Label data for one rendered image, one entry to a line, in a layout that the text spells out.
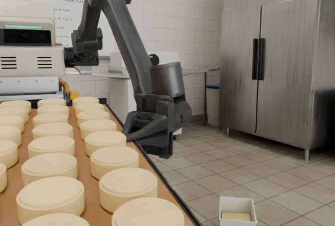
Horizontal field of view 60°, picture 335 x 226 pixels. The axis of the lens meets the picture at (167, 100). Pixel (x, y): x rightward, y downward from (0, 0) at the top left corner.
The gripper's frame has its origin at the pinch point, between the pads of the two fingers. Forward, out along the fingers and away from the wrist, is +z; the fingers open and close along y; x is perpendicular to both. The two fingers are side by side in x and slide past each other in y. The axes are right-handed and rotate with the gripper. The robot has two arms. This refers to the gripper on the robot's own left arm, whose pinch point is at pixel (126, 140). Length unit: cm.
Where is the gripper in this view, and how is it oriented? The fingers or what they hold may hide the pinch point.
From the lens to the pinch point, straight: 41.0
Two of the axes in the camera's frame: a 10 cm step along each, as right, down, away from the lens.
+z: -4.0, 1.7, -9.0
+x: -9.1, -0.9, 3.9
